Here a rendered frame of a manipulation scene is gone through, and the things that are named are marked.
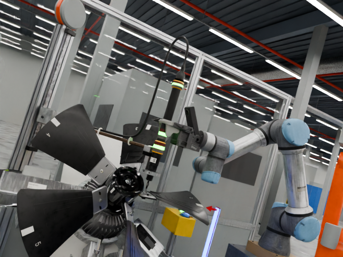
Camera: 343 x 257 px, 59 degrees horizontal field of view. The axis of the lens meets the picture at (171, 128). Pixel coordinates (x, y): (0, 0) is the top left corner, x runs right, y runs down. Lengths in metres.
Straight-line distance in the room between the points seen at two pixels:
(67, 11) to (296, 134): 1.20
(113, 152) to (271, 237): 0.85
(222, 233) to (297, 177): 1.05
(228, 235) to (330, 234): 2.50
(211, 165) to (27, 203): 0.68
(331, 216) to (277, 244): 3.47
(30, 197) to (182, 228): 0.81
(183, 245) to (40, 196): 1.40
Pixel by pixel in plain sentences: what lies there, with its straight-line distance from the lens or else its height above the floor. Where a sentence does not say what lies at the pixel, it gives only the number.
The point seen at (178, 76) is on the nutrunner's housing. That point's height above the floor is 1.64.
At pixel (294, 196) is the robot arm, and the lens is 1.44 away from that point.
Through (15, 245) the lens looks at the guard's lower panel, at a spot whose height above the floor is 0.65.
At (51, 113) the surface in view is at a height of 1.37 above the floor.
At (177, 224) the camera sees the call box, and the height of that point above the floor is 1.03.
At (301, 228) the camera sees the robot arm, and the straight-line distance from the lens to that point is 1.44.
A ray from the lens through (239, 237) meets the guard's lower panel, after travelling 2.44.
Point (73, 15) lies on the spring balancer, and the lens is 1.67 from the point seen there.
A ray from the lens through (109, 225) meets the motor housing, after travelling 1.17.
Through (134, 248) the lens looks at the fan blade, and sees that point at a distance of 1.03.
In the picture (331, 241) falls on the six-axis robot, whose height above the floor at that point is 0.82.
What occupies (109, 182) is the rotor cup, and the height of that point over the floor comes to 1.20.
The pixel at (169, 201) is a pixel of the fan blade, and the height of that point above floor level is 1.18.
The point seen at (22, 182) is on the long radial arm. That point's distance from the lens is 1.14.
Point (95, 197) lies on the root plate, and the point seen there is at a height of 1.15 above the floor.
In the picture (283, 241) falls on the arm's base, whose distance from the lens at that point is 1.59.
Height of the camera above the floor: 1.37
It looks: 4 degrees up
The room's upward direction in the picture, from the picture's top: 17 degrees clockwise
